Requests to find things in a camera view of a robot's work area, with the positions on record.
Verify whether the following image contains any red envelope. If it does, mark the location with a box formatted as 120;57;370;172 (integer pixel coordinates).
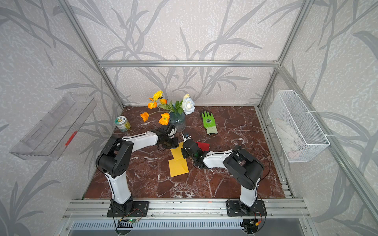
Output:
197;142;210;152

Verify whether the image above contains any yellow envelope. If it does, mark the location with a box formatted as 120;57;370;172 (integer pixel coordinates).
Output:
171;142;184;160
168;158;189;177

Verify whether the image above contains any yellow envelope front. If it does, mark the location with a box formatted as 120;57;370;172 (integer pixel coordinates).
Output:
168;158;189;177

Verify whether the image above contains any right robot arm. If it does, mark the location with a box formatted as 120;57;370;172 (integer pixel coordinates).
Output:
182;139;264;207

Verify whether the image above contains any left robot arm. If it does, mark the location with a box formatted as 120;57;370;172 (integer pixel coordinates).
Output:
96;124;178;207

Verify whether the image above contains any blue glass vase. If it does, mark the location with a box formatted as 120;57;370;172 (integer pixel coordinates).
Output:
170;112;186;133

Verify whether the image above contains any green work glove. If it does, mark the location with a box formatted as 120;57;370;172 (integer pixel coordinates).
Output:
201;111;218;135

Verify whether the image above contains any artificial flower bouquet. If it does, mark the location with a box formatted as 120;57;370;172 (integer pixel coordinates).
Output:
147;90;195;125

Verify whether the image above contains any small tin can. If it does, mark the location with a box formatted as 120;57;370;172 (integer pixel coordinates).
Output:
115;116;131;132

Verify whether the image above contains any white cloth in basket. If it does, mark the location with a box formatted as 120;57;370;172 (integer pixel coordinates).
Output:
274;119;303;159

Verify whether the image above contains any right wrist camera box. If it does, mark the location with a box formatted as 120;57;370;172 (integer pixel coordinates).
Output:
183;133;192;142

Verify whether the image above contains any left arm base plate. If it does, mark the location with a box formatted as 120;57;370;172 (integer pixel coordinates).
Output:
107;199;150;218

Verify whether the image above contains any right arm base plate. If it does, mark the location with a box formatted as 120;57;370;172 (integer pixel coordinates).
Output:
225;200;267;217

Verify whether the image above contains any white wire basket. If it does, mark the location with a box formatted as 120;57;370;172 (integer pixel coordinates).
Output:
268;90;330;163

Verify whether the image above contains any aluminium front rail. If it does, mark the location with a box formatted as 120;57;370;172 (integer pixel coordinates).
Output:
62;198;311;220

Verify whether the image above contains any clear plastic wall shelf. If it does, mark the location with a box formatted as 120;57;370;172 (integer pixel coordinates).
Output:
10;92;97;161

